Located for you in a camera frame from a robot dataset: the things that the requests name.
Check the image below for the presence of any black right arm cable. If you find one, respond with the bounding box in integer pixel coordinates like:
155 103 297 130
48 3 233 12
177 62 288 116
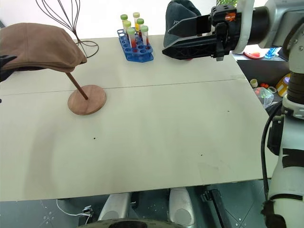
260 111 285 200

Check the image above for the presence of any pink plate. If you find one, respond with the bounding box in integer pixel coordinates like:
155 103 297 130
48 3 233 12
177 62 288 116
244 45 265 59

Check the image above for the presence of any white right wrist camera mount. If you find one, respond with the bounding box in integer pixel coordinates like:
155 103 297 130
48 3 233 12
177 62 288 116
231 0 255 55

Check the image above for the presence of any yellow and purple toy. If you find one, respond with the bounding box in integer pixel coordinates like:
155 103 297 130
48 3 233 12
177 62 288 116
275 73 292 97

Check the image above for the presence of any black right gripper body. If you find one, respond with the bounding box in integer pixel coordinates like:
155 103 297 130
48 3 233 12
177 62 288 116
210 5 242 63

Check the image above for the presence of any dark wire hat stand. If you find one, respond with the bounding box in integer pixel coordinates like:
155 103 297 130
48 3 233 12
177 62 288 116
35 0 99 59

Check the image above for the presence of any brown cap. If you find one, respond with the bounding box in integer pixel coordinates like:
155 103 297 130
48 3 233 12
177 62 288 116
0 22 88 74

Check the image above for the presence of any dark grey baseball cap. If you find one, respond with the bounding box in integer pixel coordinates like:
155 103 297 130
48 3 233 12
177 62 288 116
163 0 202 48

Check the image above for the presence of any dark rounded robot housing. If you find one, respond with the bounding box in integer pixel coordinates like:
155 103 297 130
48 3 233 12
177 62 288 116
85 218 192 228

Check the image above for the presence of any wooden hat stand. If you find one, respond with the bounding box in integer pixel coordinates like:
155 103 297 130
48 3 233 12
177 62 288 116
64 71 107 116

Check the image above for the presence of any silver robot leg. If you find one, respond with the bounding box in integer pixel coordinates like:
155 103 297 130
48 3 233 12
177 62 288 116
98 193 132 222
168 187 196 226

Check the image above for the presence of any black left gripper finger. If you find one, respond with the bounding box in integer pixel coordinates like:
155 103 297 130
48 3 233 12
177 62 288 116
0 55 18 83

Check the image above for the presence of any blue test tube rack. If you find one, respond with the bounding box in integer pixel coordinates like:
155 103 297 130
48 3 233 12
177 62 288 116
116 28 154 63

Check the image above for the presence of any clear plastic bag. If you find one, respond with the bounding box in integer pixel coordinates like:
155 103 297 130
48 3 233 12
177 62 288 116
253 86 276 108

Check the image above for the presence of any green plant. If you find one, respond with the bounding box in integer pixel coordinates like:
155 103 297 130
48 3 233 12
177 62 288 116
217 0 238 7

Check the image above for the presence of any black table clamp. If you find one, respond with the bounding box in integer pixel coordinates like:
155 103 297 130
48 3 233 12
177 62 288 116
200 189 229 228

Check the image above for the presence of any thin white cable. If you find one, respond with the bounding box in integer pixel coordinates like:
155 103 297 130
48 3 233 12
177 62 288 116
56 199 94 224

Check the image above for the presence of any green capped test tube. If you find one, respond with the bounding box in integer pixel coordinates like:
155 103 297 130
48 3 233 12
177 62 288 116
120 14 129 30
126 28 138 52
140 25 151 49
136 18 145 38

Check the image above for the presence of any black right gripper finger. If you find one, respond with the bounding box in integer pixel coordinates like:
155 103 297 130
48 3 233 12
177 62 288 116
167 14 212 38
161 35 218 60

